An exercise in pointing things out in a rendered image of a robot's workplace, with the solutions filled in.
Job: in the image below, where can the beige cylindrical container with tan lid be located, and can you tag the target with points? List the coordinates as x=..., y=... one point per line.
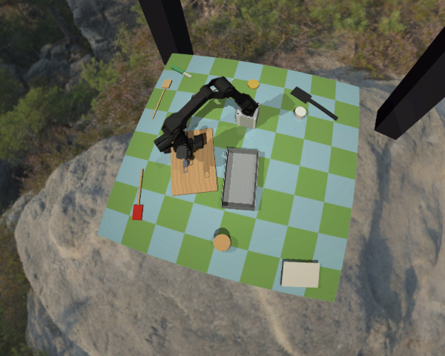
x=222, y=242

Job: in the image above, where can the light wooden board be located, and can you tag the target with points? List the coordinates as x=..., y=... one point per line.
x=201, y=176

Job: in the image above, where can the beige cylinder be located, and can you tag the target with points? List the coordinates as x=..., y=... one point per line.
x=300, y=113

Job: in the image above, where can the yellow round disc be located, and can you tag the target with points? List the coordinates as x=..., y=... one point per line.
x=253, y=84

